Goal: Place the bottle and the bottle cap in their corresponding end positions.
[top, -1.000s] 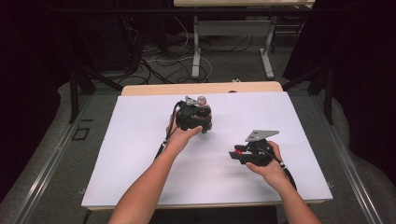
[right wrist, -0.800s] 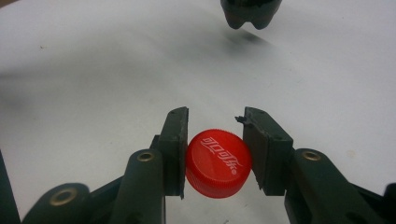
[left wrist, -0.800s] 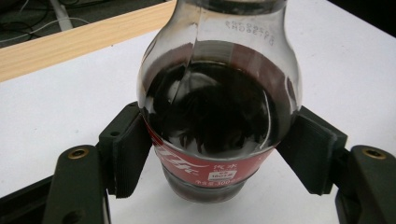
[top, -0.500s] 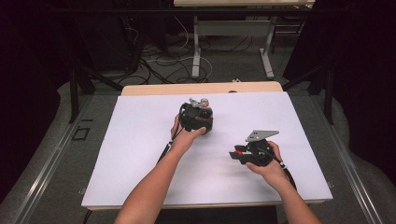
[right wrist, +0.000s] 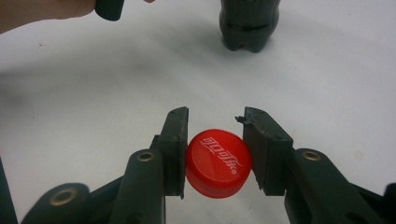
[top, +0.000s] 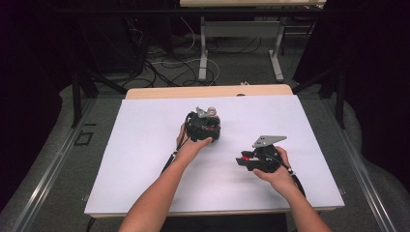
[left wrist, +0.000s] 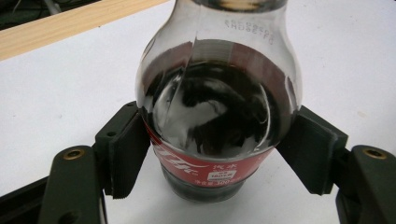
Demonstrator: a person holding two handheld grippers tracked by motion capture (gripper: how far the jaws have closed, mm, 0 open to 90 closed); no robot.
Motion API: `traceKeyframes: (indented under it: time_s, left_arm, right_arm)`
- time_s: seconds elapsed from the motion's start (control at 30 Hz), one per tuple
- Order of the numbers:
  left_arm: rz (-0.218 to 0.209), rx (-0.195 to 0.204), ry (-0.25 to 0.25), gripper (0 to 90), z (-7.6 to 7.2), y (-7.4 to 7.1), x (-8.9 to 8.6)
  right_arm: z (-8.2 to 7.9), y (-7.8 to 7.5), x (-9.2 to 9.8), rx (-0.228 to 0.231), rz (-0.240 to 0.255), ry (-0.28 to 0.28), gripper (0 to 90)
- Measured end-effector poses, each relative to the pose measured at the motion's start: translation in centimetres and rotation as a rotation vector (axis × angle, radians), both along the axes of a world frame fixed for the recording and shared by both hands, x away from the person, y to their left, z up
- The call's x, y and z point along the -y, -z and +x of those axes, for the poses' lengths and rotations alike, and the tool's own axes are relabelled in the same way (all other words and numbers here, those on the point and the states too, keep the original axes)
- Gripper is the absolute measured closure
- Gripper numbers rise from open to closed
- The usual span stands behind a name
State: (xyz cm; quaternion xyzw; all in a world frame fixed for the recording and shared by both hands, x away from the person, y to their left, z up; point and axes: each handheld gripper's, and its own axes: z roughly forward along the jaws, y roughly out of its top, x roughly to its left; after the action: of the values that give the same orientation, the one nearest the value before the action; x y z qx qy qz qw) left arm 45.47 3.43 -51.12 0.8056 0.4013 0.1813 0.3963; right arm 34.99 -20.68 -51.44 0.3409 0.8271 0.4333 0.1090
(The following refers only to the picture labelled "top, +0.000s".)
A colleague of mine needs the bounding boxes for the left hand-held gripper black cable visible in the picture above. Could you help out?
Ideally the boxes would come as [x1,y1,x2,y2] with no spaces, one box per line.
[160,129,190,177]

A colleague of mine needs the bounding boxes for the person's left hand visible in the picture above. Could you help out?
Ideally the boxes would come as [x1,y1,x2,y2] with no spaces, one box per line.
[175,124,214,164]

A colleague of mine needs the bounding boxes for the hand-held gripper black cable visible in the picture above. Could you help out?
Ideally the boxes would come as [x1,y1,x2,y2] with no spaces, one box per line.
[264,154,308,198]
[160,129,190,177]

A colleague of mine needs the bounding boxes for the aluminium floor rail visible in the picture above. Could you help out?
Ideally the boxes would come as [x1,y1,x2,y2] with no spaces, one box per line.
[9,98,98,232]
[322,96,396,232]

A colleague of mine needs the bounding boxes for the black square floor frame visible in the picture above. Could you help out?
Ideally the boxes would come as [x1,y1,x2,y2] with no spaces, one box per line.
[73,130,95,147]

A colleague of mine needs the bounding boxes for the black metal stand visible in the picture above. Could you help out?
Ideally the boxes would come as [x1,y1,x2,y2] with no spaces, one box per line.
[291,64,348,130]
[71,15,130,129]

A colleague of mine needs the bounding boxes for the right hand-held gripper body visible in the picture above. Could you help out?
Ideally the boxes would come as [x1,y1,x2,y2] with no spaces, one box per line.
[249,134,288,174]

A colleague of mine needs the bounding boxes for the black horizontal metal bar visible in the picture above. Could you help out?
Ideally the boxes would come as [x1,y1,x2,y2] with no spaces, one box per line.
[54,7,323,15]

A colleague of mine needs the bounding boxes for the dark curtain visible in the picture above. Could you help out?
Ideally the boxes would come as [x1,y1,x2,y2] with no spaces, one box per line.
[0,0,78,211]
[293,0,410,194]

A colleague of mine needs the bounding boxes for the white table mat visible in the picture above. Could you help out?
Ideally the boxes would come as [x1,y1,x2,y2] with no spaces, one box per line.
[84,95,346,217]

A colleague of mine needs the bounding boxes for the right hand-held gripper black cable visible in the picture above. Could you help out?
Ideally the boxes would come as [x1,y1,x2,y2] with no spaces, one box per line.
[264,154,308,198]

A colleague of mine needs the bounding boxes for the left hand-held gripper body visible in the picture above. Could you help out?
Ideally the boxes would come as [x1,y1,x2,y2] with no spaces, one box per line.
[184,105,222,143]

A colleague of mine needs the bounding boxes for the person's right hand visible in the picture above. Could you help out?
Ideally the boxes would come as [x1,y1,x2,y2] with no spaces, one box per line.
[252,146,300,196]

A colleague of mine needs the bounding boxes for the white desk with metal legs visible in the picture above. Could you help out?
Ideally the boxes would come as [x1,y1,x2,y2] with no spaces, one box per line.
[179,0,327,83]

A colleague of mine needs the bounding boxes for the tangle of black floor cables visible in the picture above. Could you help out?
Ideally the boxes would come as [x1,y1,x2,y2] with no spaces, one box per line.
[122,15,223,89]

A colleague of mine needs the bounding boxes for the white floor cable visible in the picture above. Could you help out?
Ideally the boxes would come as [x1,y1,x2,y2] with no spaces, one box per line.
[151,17,221,85]

